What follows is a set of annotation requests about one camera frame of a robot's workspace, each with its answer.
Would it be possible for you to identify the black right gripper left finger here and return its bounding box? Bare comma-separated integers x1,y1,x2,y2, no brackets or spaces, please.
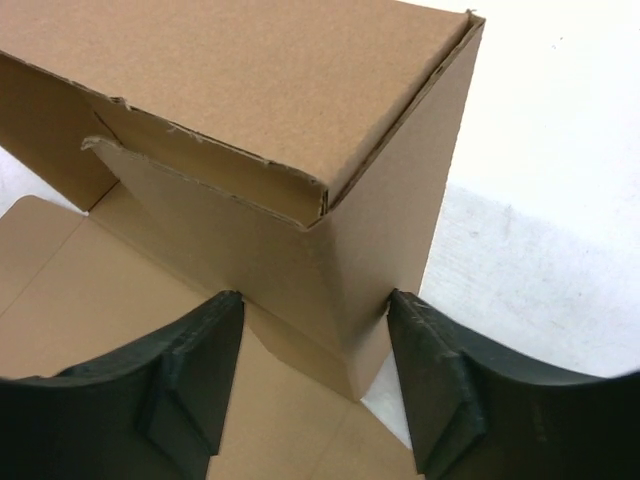
1,290,244,479

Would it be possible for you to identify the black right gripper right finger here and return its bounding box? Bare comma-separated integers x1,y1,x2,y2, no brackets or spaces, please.
387,290,639,479

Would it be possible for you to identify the brown cardboard box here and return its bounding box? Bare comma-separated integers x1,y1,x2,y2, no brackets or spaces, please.
1,1,484,479

